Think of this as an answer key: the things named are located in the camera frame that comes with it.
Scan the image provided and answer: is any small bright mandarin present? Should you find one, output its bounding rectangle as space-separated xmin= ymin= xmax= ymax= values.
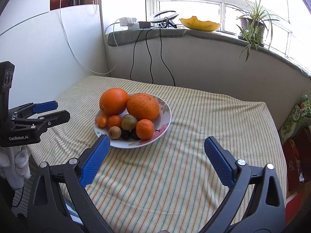
xmin=97 ymin=115 xmax=108 ymax=128

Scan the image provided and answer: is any dark tangerine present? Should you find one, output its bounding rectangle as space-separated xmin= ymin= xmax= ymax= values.
xmin=107 ymin=115 xmax=122 ymax=129

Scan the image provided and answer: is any brown kiwi fruit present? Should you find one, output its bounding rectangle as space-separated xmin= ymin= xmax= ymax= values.
xmin=108 ymin=126 xmax=122 ymax=140

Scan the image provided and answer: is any large smooth orange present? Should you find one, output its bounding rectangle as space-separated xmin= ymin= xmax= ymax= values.
xmin=99 ymin=88 xmax=129 ymax=116

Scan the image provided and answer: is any dark plum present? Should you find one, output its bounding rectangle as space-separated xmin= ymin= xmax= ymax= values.
xmin=121 ymin=129 xmax=131 ymax=140
xmin=131 ymin=129 xmax=140 ymax=140

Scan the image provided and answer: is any green brown pear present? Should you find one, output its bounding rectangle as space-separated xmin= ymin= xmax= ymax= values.
xmin=121 ymin=114 xmax=138 ymax=130

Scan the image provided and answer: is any mandarin with stem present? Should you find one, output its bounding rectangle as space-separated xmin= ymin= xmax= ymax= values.
xmin=135 ymin=119 xmax=160 ymax=140

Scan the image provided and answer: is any large rough orange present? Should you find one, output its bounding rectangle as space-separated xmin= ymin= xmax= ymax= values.
xmin=127 ymin=93 xmax=160 ymax=121

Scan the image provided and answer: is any white gloved left hand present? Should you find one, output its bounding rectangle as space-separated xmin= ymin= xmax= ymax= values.
xmin=1 ymin=145 xmax=31 ymax=190

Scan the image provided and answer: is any red box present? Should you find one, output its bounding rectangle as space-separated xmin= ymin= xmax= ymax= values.
xmin=282 ymin=128 xmax=310 ymax=191

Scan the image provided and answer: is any green juice carton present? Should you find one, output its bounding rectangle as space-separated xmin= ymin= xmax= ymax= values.
xmin=278 ymin=95 xmax=310 ymax=145

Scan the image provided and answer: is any floral white plate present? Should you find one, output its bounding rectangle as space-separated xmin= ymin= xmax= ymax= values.
xmin=93 ymin=93 xmax=172 ymax=149

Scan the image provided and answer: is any white power strip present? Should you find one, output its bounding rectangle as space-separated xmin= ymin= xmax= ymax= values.
xmin=119 ymin=17 xmax=140 ymax=30

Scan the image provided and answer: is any black power adapter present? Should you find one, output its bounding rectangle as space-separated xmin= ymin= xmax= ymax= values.
xmin=138 ymin=21 xmax=151 ymax=29

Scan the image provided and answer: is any yellow wavy bowl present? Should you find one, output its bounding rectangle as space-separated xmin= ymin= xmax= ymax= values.
xmin=179 ymin=16 xmax=221 ymax=32

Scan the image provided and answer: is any potted spider plant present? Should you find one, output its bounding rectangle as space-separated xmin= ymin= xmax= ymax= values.
xmin=236 ymin=0 xmax=283 ymax=62

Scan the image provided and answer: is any white cable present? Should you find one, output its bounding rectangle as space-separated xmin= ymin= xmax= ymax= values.
xmin=58 ymin=0 xmax=121 ymax=76

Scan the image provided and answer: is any black cable middle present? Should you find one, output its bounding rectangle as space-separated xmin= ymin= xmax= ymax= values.
xmin=144 ymin=28 xmax=155 ymax=84

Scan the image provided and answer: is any black cable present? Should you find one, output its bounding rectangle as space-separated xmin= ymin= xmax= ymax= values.
xmin=129 ymin=28 xmax=147 ymax=81
xmin=159 ymin=26 xmax=176 ymax=87
xmin=144 ymin=28 xmax=155 ymax=84

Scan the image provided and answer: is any black cable left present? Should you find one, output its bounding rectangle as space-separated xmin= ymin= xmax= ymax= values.
xmin=129 ymin=28 xmax=147 ymax=81

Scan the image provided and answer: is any black cable right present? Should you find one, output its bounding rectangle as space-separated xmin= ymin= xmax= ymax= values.
xmin=159 ymin=26 xmax=176 ymax=87

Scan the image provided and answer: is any black ring light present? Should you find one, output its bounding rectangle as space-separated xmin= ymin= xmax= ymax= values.
xmin=150 ymin=10 xmax=179 ymax=28

